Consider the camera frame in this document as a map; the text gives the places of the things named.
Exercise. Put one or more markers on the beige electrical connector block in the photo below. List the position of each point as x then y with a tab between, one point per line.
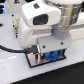
15	25

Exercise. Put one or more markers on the black-framed metal peg base plate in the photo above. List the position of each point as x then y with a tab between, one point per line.
35	60

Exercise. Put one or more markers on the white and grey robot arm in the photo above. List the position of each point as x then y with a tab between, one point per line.
46	24

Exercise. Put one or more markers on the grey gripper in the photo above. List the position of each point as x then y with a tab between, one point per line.
53	43

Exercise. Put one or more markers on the large blue gear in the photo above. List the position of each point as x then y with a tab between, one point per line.
52	56

